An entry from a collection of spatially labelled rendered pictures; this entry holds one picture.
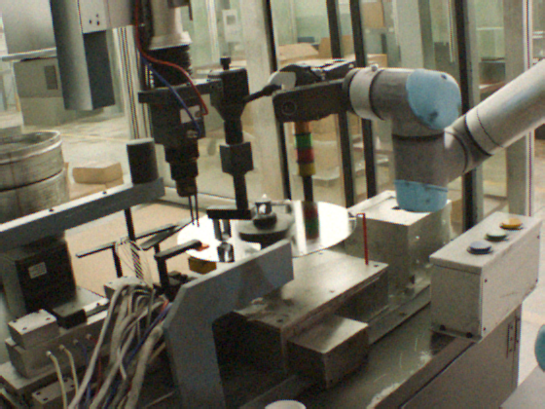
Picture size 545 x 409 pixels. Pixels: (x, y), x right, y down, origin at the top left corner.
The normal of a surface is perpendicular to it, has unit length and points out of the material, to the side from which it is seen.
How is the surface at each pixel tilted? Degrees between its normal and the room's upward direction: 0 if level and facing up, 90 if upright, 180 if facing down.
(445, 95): 90
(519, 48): 90
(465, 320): 90
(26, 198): 90
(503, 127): 107
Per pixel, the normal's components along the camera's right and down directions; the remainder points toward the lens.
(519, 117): -0.44, 0.57
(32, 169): 0.72, 0.12
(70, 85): -0.70, 0.28
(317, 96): 0.09, 0.38
